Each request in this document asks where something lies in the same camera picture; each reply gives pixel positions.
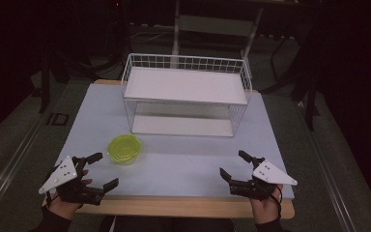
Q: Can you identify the grey metal stand frame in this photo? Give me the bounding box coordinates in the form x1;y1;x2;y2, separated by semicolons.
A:
171;0;266;71

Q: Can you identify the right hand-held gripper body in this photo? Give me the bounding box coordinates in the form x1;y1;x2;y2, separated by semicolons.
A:
228;157;299;201

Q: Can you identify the black gripper wrist cord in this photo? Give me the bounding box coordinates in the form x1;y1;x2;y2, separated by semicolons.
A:
269;185;284;220

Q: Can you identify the person's right hand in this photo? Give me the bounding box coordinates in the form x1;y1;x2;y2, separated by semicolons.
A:
249;184;285;225

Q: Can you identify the person's left hand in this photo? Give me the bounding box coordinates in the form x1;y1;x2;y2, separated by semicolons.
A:
45;169;94;221

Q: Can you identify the pale blue table mat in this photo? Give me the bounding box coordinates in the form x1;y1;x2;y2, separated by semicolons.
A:
55;83;296;200

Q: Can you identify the green translucent bowl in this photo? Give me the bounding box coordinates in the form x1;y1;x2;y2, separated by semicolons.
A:
106;133;143;166

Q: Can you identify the white wire shelf rack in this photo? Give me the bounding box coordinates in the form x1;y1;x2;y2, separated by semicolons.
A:
120;52;254;139

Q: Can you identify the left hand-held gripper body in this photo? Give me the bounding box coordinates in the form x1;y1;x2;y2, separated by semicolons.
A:
38;156;106;206

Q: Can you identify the white floor cable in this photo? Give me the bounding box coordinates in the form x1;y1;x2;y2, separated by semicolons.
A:
128;22;176;45

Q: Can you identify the black stand leg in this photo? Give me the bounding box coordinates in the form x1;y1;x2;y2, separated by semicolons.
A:
38;44;64;114
270;32;322;131

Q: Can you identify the metal floor rail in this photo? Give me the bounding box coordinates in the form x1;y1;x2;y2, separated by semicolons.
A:
293;100;359;232
0;105;64;216

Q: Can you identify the black floor socket plate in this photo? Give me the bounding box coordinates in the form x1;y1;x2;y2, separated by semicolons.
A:
45;112;71;128

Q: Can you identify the wooden table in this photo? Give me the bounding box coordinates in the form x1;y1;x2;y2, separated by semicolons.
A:
42;78;296;220

